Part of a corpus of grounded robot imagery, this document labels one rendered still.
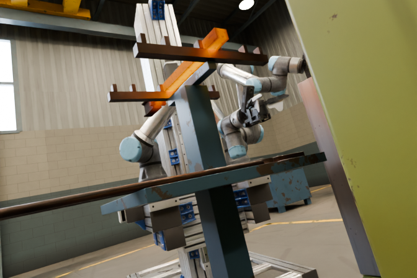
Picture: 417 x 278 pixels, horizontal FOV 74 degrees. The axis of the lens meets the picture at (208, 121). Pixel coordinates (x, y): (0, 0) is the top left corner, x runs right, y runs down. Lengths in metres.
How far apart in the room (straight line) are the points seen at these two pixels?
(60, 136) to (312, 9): 7.51
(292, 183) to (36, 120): 6.02
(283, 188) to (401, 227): 5.43
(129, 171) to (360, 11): 7.68
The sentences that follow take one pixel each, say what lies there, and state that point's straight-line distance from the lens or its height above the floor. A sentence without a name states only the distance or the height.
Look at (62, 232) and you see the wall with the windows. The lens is 7.44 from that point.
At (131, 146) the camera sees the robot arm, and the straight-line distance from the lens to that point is 1.34.
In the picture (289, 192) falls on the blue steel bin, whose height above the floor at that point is 0.32.
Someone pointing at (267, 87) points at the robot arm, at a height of 1.12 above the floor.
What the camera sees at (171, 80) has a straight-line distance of 0.71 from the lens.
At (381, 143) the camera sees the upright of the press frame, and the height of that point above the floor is 0.72.
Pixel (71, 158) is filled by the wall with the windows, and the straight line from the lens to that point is 7.65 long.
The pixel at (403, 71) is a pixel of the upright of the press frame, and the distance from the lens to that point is 0.35.
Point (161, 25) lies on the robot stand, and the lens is 2.04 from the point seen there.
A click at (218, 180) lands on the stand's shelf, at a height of 0.72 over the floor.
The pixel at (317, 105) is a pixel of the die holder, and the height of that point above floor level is 0.84.
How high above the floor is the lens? 0.71
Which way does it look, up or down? 14 degrees up
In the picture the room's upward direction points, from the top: 14 degrees counter-clockwise
